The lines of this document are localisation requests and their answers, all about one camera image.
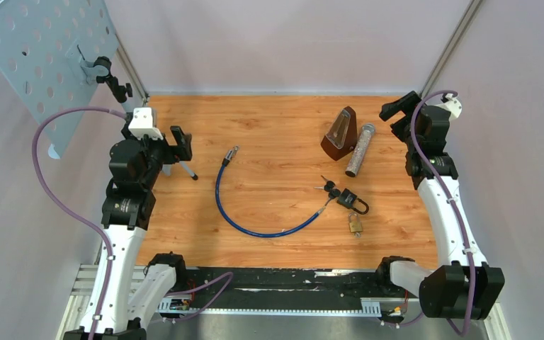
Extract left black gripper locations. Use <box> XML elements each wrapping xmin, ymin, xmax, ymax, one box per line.
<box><xmin>121</xmin><ymin>125</ymin><xmax>191</xmax><ymax>189</ymax></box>

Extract black padlock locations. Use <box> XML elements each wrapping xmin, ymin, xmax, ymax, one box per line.
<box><xmin>337</xmin><ymin>188</ymin><xmax>370</xmax><ymax>215</ymax></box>

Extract small brass padlock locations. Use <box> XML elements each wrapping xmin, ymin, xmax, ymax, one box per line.
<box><xmin>348</xmin><ymin>212</ymin><xmax>363</xmax><ymax>236</ymax></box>

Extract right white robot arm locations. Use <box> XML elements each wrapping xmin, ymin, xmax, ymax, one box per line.
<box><xmin>376</xmin><ymin>91</ymin><xmax>505</xmax><ymax>322</ymax></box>

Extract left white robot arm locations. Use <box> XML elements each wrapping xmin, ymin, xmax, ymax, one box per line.
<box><xmin>63</xmin><ymin>125</ymin><xmax>192</xmax><ymax>339</ymax></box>

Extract grey tripod stand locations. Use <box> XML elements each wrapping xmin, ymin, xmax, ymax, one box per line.
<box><xmin>93</xmin><ymin>56</ymin><xmax>198</xmax><ymax>181</ymax></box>

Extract glittery silver cylinder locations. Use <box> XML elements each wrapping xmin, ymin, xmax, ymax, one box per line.
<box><xmin>345</xmin><ymin>123</ymin><xmax>376</xmax><ymax>177</ymax></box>

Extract brown wooden metronome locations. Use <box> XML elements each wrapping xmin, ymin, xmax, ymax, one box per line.
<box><xmin>321</xmin><ymin>106</ymin><xmax>358</xmax><ymax>161</ymax></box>

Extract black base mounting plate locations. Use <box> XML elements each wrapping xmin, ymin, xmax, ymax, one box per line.
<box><xmin>157</xmin><ymin>267</ymin><xmax>418</xmax><ymax>315</ymax></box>

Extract perforated grey music stand plate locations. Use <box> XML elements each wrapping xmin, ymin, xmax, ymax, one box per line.
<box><xmin>0</xmin><ymin>0</ymin><xmax>121</xmax><ymax>161</ymax></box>

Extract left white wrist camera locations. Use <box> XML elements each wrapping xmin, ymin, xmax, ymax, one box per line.
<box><xmin>128</xmin><ymin>107</ymin><xmax>164</xmax><ymax>140</ymax></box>

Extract blue cable lock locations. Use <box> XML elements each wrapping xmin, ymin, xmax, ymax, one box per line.
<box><xmin>213</xmin><ymin>144</ymin><xmax>329</xmax><ymax>239</ymax></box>

